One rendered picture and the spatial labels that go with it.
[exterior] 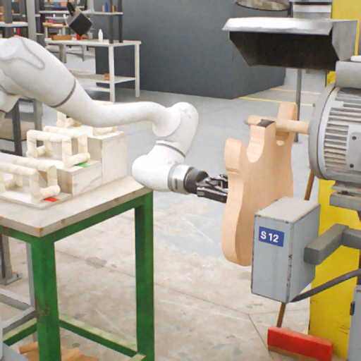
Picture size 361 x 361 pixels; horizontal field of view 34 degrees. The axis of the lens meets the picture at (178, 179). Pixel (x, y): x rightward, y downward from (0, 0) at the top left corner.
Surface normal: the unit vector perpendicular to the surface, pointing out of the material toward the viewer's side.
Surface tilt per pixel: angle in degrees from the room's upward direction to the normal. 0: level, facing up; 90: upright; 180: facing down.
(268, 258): 90
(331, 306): 90
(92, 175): 90
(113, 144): 90
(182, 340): 0
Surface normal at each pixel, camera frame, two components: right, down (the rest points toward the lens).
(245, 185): 0.82, 0.22
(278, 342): -0.49, 0.25
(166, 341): 0.00, -0.96
